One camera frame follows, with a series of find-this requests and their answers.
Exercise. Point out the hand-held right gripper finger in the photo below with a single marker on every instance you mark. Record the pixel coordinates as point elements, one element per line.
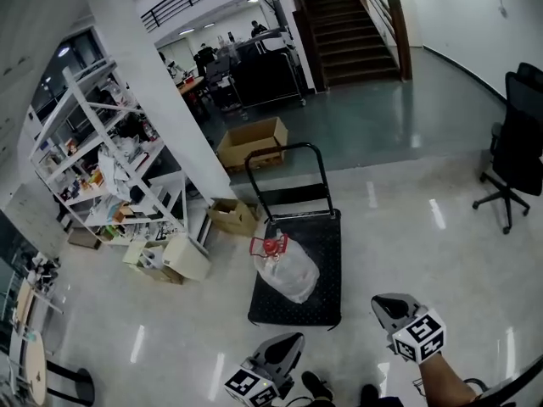
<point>409,300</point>
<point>382,320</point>

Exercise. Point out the person's left black shoe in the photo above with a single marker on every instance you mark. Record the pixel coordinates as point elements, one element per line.
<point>317,386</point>

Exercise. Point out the black platform trolley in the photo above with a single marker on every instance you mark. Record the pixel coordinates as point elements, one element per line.
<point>326,269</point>

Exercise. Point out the black mesh office chair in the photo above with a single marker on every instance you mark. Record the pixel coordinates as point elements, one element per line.
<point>519,142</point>

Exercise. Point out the person's right black shoe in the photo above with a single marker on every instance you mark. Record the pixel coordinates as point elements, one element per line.
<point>370,397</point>

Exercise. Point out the cream plastic bin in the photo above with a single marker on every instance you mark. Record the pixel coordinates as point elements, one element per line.
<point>186,261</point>

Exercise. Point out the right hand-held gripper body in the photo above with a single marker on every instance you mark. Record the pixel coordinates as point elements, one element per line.
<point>420,335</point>

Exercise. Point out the crumpled white cloth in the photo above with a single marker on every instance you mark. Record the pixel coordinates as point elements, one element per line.
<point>114,172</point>

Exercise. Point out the flat brown cardboard box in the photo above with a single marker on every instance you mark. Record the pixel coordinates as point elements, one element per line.
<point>85,239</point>

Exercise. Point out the cluttered workbench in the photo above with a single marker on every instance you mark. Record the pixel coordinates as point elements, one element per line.
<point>25,295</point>

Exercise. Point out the printed cardboard box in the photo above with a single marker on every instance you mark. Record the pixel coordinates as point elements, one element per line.
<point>163,274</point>

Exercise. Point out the person's right forearm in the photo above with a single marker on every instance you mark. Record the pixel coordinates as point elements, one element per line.
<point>445,384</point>

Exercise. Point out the small open cardboard box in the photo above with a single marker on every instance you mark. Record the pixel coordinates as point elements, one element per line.
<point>231,219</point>

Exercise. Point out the clear water jug red cap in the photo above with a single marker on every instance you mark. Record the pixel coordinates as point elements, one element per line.
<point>288,276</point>

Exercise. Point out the large open cardboard box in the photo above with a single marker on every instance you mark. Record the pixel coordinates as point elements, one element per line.
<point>242,146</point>

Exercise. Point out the dark wooden staircase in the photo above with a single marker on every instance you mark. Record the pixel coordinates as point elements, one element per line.
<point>352,28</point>

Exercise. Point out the person's black shoe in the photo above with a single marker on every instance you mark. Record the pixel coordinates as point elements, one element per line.
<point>317,386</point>
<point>370,397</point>

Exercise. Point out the black rolling cage trolley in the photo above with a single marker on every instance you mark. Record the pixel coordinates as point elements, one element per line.
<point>267,79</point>

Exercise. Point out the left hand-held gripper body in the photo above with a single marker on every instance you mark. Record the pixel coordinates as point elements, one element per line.
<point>250,388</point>

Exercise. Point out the round wooden table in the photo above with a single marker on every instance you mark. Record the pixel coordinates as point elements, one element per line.
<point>36,367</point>

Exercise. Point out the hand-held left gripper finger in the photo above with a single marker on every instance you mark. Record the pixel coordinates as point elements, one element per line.
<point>298,354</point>
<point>265,346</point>

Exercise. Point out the white metal shelving rack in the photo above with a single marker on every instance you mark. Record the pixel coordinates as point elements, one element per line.
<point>85,104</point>

